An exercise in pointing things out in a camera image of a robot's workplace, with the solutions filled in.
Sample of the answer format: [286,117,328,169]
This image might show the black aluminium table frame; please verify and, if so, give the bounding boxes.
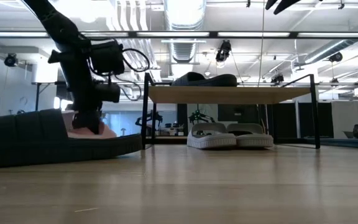
[141,136,358,150]

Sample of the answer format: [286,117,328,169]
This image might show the wooden shelf with black legs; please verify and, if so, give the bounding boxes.
[140,72,321,151]

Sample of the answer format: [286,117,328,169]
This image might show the silver ceiling air duct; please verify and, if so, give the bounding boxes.
[163,0,208,63]

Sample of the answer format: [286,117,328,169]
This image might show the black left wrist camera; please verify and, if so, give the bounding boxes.
[94,82,121,104]

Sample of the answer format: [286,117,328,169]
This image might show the black partition panel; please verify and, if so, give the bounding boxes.
[218,102,334,138]

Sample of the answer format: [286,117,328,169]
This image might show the black overhead light bar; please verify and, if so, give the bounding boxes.
[0,30,358,40]

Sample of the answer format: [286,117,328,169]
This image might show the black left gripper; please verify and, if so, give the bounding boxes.
[68,58,105,135]

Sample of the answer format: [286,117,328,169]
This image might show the black rubber slide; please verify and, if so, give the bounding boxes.
[171,72,238,88]
[0,108,143,169]

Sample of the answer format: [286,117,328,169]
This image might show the black background rig frame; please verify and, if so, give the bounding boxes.
[31,81,74,111]

